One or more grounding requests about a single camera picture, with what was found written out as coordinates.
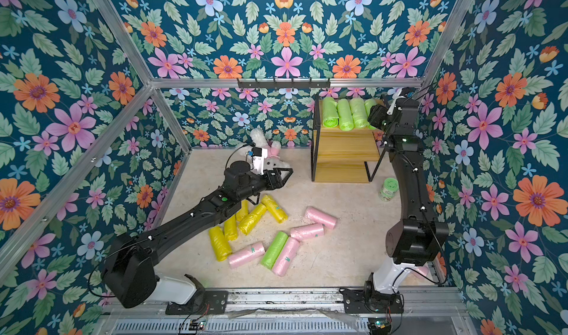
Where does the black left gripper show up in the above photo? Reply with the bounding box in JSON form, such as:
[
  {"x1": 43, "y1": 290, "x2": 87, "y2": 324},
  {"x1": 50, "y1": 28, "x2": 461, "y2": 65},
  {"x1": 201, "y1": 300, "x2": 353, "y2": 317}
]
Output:
[{"x1": 233, "y1": 168, "x2": 291, "y2": 203}]

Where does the green trash bag roll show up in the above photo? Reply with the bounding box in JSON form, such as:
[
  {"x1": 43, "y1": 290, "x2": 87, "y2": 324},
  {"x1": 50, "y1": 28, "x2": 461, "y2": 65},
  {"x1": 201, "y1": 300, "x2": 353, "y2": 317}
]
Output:
[
  {"x1": 364, "y1": 99, "x2": 377, "y2": 129},
  {"x1": 260, "y1": 231, "x2": 288, "y2": 270},
  {"x1": 337, "y1": 98, "x2": 354, "y2": 132},
  {"x1": 322, "y1": 97, "x2": 339, "y2": 128},
  {"x1": 349, "y1": 98, "x2": 368, "y2": 129}
]

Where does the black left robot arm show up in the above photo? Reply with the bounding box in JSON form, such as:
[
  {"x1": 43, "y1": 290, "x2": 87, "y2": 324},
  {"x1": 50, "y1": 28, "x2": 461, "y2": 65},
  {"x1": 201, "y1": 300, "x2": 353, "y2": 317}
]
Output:
[{"x1": 101, "y1": 161, "x2": 294, "y2": 308}]

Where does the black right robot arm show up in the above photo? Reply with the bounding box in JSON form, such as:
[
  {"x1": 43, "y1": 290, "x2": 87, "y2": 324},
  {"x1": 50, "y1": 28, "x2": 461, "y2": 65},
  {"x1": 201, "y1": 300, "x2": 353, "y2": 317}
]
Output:
[{"x1": 364, "y1": 96, "x2": 449, "y2": 313}]

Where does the yellow trash bag roll right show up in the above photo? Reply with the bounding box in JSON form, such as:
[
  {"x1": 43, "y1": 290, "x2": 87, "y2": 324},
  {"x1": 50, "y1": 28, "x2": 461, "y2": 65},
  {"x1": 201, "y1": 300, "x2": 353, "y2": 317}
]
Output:
[{"x1": 261, "y1": 194, "x2": 288, "y2": 223}]

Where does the pink trash bag roll upper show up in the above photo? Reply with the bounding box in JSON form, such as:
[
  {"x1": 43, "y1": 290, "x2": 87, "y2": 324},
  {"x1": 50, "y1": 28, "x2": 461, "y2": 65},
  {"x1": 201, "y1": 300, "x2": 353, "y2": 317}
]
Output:
[{"x1": 304, "y1": 206, "x2": 337, "y2": 229}]

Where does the pink trash bag roll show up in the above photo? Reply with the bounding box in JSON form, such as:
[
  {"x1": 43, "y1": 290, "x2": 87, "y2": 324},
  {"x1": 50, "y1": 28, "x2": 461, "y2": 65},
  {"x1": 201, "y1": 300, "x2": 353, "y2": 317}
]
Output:
[
  {"x1": 290, "y1": 223, "x2": 325, "y2": 241},
  {"x1": 228, "y1": 242, "x2": 266, "y2": 268},
  {"x1": 272, "y1": 237, "x2": 300, "y2": 277},
  {"x1": 304, "y1": 206, "x2": 337, "y2": 229}
]

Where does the yellow trash bag roll middle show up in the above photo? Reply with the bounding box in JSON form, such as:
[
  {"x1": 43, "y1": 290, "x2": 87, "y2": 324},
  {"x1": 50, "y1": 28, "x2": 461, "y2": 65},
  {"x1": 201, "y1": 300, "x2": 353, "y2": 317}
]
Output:
[{"x1": 238, "y1": 203, "x2": 267, "y2": 235}]

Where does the pink trash bag roll middle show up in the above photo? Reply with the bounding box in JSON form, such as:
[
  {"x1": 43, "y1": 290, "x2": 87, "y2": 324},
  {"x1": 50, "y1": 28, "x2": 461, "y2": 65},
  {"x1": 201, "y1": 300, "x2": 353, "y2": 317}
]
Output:
[{"x1": 290, "y1": 223, "x2": 325, "y2": 241}]

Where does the yellow trash bag roll upright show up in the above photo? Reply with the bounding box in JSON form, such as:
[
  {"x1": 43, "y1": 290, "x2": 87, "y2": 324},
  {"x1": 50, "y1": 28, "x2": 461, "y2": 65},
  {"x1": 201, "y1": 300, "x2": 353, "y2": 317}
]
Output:
[{"x1": 223, "y1": 215, "x2": 239, "y2": 241}]

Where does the pink trash bag roll left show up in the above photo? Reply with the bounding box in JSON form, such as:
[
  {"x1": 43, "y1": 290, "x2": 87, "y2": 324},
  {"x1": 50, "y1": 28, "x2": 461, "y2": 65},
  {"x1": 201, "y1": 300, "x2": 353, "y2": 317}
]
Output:
[{"x1": 228, "y1": 242, "x2": 266, "y2": 268}]

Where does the pink trash bag roll lower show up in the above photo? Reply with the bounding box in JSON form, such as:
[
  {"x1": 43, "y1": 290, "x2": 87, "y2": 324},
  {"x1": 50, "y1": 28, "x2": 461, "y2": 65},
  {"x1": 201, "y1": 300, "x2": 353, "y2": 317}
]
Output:
[{"x1": 272, "y1": 237, "x2": 300, "y2": 277}]

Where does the yellow trash bag roll large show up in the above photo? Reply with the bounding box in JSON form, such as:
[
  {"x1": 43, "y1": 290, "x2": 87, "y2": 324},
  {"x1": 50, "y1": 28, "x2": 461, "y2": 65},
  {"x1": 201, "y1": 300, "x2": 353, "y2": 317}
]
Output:
[{"x1": 209, "y1": 226, "x2": 232, "y2": 262}]

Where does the white plush bunny pink shirt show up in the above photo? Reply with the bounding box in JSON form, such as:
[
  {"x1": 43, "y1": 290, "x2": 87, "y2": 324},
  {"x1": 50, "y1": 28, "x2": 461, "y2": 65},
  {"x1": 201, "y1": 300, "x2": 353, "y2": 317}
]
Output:
[{"x1": 238, "y1": 128, "x2": 291, "y2": 175}]

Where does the upper green lidded jar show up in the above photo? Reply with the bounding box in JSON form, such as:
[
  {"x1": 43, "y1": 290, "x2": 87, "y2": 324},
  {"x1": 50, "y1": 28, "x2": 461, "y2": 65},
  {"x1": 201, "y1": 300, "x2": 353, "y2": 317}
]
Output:
[{"x1": 380, "y1": 178, "x2": 399, "y2": 201}]

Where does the green circuit board left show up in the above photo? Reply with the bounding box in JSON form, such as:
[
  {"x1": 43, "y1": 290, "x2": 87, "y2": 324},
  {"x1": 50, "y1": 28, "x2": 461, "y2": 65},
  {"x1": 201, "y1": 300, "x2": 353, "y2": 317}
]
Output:
[{"x1": 186, "y1": 320, "x2": 206, "y2": 331}]

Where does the green circuit board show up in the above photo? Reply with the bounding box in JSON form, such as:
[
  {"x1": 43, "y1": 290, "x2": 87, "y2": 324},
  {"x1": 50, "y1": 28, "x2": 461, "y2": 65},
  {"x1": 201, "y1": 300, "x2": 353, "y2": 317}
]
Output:
[
  {"x1": 186, "y1": 320, "x2": 206, "y2": 331},
  {"x1": 368, "y1": 318, "x2": 392, "y2": 335}
]

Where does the green circuit board right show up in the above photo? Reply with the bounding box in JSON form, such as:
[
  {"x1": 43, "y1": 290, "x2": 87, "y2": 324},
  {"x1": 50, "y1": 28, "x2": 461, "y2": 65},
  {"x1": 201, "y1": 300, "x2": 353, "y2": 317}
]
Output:
[{"x1": 368, "y1": 318, "x2": 392, "y2": 335}]

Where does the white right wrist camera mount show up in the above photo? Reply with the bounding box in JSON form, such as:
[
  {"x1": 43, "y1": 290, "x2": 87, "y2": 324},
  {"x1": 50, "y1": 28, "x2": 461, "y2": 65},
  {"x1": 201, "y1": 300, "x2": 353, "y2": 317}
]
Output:
[{"x1": 387, "y1": 88, "x2": 406, "y2": 115}]

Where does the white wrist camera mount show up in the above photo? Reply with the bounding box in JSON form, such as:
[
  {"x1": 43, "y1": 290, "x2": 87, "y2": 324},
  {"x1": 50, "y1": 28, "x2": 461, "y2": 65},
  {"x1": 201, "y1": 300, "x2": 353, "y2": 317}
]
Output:
[
  {"x1": 248, "y1": 147, "x2": 268, "y2": 175},
  {"x1": 387, "y1": 88, "x2": 406, "y2": 115}
]

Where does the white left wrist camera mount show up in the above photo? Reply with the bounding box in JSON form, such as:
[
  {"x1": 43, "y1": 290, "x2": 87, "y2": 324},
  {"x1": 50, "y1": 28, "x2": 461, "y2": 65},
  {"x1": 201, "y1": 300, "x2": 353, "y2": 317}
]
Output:
[{"x1": 248, "y1": 147, "x2": 268, "y2": 175}]

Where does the wooden shelf black metal frame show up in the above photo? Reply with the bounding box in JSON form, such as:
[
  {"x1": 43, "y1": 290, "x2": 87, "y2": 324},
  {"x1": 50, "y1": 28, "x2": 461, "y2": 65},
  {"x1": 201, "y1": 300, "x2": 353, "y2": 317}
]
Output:
[{"x1": 311, "y1": 101, "x2": 383, "y2": 183}]

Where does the black hook rail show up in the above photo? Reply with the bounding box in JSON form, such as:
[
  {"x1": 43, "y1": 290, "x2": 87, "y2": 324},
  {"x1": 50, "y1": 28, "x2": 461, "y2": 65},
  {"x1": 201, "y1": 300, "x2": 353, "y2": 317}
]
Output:
[{"x1": 237, "y1": 78, "x2": 331, "y2": 89}]

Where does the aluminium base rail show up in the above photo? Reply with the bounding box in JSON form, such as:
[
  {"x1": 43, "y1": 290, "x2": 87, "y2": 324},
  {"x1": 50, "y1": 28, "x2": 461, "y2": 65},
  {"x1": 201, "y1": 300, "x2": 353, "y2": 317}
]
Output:
[{"x1": 94, "y1": 286, "x2": 477, "y2": 334}]

